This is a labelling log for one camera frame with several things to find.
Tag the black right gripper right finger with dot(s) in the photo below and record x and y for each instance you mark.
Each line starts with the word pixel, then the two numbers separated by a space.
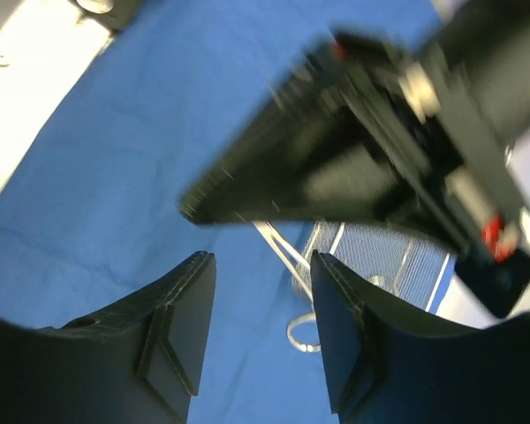
pixel 387 361

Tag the aluminium front frame rail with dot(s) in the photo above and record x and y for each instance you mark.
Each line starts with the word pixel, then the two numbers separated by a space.
pixel 45 46

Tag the blue surgical drape cloth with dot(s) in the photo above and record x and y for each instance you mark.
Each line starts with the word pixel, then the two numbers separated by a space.
pixel 90 214

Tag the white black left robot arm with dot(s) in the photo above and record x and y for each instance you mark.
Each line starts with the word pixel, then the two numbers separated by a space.
pixel 488 42

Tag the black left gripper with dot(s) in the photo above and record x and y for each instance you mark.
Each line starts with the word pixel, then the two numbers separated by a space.
pixel 363 132

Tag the steel mesh instrument tray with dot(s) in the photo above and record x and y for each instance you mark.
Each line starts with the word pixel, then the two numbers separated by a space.
pixel 412 269

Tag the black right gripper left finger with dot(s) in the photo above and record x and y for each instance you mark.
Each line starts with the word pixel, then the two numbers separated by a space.
pixel 137 360

